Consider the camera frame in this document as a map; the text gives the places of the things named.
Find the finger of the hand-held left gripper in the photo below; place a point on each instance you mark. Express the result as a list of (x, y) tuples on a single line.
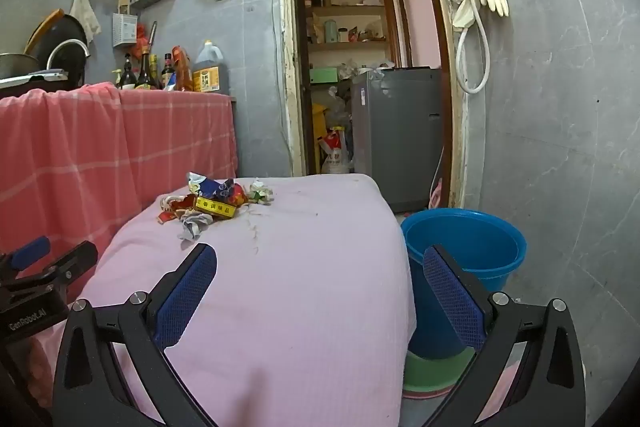
[(75, 257), (30, 252)]

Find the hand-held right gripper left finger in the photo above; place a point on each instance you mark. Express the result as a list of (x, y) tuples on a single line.
[(185, 297)]

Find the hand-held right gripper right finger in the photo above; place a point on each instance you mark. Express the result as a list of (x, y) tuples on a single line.
[(452, 302)]

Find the blue plastic bucket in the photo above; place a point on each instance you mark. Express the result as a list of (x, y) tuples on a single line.
[(465, 237)]

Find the yellow red small box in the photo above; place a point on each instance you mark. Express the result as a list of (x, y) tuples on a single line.
[(215, 207)]

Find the blue foil wrapper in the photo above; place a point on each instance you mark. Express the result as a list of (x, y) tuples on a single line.
[(220, 189)]

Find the small red wrapper scrap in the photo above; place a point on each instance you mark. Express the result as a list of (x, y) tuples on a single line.
[(239, 196)]

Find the white green wrapper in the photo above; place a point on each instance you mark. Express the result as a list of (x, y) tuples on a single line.
[(260, 193)]

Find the green plastic basin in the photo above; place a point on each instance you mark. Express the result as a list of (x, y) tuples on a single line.
[(430, 374)]

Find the pink plastic item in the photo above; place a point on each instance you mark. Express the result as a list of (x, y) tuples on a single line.
[(436, 196)]

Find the red checkered cloth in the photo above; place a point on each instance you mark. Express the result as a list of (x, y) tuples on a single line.
[(100, 147)]

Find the pink floral blanket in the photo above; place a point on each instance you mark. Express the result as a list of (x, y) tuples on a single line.
[(300, 282)]

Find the grey washing machine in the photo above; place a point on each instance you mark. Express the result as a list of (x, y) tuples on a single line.
[(395, 132)]

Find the dark sauce bottle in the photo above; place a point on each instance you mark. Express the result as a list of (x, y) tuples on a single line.
[(126, 78)]

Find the metal pot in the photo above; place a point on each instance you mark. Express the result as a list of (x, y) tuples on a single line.
[(17, 66)]

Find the red white sack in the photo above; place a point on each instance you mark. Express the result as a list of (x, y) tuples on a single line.
[(335, 157)]

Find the tall dark glass bottle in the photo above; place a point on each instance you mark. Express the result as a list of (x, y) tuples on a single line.
[(145, 77)]

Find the steel rimmed pan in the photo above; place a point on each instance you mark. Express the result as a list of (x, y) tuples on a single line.
[(67, 62)]

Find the dark bottle red cap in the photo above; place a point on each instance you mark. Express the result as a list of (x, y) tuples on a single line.
[(167, 74)]

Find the yellow label bottle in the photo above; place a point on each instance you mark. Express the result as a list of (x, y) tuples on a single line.
[(154, 68)]

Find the yellow plastic item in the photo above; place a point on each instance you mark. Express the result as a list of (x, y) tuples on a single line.
[(319, 122)]

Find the large cooking oil jug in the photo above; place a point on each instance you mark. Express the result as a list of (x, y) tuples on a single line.
[(210, 77)]

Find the crumpled clear plastic bag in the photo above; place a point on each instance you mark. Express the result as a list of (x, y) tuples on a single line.
[(341, 107)]

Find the black wok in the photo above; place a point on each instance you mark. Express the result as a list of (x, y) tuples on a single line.
[(65, 29)]

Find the red plastic bag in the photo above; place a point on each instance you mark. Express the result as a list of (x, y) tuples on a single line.
[(141, 39)]

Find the white chopstick holder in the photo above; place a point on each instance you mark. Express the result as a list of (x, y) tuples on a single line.
[(124, 31)]

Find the hanging beige towel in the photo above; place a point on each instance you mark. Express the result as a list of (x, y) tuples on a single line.
[(85, 14)]

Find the green box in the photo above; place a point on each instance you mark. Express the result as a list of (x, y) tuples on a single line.
[(325, 76)]

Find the dark brown door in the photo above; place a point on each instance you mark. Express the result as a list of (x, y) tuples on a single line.
[(298, 57)]

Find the white jar dark lid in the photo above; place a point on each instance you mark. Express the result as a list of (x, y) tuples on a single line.
[(343, 35)]

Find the pale green canister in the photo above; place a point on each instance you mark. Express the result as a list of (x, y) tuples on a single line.
[(330, 32)]

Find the wooden door frame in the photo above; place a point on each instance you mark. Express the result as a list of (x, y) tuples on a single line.
[(287, 57)]

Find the wooden wall shelves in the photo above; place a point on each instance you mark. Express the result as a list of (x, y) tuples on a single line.
[(345, 45)]

